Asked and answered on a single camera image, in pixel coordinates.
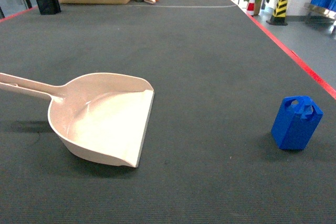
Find beige plastic dustpan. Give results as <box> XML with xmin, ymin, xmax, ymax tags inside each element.
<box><xmin>1</xmin><ymin>73</ymin><xmax>154</xmax><ymax>168</ymax></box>

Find blue plastic part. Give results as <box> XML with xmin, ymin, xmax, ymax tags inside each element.
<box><xmin>271</xmin><ymin>96</ymin><xmax>323</xmax><ymax>150</ymax></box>

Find red white traffic cone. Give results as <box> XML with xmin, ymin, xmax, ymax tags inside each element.
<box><xmin>246</xmin><ymin>0</ymin><xmax>255</xmax><ymax>16</ymax></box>

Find yellow black traffic bollard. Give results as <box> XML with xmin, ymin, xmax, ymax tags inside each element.
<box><xmin>266</xmin><ymin>0</ymin><xmax>288</xmax><ymax>26</ymax></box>

